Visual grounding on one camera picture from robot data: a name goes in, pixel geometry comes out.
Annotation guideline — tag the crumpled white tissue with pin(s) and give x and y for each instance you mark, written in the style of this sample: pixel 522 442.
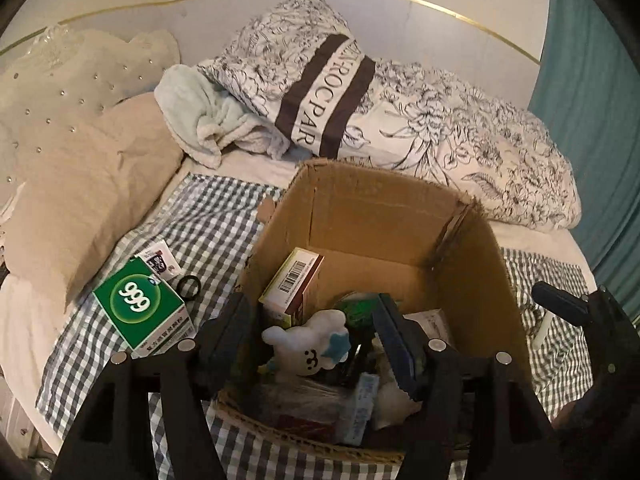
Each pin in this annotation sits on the crumpled white tissue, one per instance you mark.
pixel 392 405

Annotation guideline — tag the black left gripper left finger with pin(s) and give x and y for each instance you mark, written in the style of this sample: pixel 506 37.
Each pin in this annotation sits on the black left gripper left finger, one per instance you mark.
pixel 111 435

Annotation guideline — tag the white plastic tube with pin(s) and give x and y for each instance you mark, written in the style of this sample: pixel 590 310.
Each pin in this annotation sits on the white plastic tube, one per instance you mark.
pixel 542 330

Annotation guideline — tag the green packet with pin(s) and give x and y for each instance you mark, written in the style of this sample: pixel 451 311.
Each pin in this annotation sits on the green packet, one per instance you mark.
pixel 358 309

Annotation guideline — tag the teal curtain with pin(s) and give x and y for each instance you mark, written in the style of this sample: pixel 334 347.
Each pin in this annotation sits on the teal curtain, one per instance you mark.
pixel 587 93

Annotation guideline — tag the floral patterned duvet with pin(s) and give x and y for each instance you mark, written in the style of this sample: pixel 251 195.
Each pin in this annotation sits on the floral patterned duvet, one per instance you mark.
pixel 300 68

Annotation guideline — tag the beige pillow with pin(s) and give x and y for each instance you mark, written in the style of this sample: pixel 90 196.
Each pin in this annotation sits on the beige pillow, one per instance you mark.
pixel 87 195

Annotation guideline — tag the light green towel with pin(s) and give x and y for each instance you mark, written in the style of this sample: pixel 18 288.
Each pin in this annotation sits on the light green towel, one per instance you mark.
pixel 205 118

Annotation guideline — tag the green 999 medicine box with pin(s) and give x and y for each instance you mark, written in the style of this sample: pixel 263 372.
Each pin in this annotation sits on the green 999 medicine box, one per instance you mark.
pixel 145 310

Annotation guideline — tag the brown medicine box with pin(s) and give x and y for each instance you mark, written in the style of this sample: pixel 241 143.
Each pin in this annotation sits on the brown medicine box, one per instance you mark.
pixel 282 299

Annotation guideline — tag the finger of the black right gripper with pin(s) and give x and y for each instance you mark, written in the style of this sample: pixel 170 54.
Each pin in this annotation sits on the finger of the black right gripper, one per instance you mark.
pixel 571 309

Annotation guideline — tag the white plush toy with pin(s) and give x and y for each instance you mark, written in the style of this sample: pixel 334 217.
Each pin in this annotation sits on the white plush toy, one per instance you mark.
pixel 305 350

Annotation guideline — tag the small white card packet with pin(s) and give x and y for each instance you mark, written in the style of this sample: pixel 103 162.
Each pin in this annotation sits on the small white card packet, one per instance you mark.
pixel 160 260

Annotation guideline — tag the checkered gingham bed cloth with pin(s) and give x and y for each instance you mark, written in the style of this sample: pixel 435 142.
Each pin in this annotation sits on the checkered gingham bed cloth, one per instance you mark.
pixel 210 224

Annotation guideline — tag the clear floss pick jar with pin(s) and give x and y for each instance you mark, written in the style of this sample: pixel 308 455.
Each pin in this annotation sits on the clear floss pick jar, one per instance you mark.
pixel 302 407

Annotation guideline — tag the beige tufted headboard cushion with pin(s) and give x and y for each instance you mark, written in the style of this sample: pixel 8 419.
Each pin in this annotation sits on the beige tufted headboard cushion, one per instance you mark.
pixel 67 78

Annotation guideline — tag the brown cardboard box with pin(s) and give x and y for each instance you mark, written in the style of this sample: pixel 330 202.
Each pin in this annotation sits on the brown cardboard box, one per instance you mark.
pixel 379 231

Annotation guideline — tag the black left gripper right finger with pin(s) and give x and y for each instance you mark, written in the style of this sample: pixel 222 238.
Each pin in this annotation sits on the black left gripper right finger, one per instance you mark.
pixel 485 399

